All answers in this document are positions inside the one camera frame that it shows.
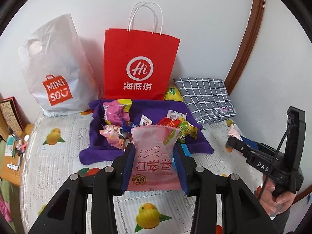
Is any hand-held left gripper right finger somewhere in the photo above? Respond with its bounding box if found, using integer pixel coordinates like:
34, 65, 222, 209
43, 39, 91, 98
174, 143, 276, 234

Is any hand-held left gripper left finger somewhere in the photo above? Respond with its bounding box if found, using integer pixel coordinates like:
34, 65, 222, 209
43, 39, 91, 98
24, 143, 137, 234

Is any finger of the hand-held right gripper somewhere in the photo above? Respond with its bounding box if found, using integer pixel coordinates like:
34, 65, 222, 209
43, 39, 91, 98
240, 136, 269, 152
227, 136, 259, 160

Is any light pink peach snack packet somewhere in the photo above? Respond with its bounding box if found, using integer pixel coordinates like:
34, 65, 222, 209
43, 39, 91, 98
124, 125, 184, 192

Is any purple towel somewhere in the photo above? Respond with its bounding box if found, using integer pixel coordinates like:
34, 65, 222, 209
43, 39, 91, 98
79, 98, 214, 166

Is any pink bear print snack packet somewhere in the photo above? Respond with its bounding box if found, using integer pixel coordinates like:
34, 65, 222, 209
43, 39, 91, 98
99, 124, 127, 150

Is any small blue snack packet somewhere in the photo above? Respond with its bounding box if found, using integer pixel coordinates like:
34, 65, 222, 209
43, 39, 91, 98
121, 121, 134, 133

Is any large pink yellow snack packet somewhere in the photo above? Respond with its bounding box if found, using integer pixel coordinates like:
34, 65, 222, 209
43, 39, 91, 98
102, 99, 133, 127

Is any person's right forearm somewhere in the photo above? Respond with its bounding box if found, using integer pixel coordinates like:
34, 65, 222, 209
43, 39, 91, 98
269, 207, 293, 234

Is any person's right hand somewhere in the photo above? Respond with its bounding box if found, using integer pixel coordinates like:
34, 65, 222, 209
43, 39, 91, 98
253, 179, 296, 216

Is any small white snack packet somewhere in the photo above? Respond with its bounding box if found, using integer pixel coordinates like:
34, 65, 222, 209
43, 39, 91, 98
139, 114, 153, 126

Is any grey checked folded cloth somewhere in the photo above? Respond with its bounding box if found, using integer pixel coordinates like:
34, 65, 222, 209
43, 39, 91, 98
174, 77, 236, 124

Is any white green snack packet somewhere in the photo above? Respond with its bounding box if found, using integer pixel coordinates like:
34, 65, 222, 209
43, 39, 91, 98
167, 110, 187, 120

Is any fruit print tablecloth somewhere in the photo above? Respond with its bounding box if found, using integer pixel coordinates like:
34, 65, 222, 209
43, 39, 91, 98
21, 112, 273, 234

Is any yellow green packet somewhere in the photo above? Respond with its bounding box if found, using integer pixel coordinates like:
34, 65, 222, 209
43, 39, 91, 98
163, 86, 184, 102

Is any wooden nightstand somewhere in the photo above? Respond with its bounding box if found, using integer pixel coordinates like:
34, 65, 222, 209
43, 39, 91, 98
0, 124, 35, 187

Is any red paper bag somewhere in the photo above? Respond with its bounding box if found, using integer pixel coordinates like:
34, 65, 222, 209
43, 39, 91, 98
104, 1, 181, 100

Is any green blanket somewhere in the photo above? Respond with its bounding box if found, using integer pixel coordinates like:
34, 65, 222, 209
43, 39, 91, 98
0, 140, 23, 227

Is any brown patterned book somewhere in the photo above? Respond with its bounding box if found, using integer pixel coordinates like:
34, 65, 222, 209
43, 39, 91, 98
0, 97, 25, 140

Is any white plastic shopping bag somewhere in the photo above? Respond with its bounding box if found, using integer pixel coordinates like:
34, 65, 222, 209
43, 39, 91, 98
18, 13, 98, 117

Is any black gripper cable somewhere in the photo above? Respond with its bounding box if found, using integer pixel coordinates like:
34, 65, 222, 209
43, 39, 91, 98
258, 124, 299, 199

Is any brown wooden door frame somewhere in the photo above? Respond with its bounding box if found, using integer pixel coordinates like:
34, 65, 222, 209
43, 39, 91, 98
224, 0, 267, 95

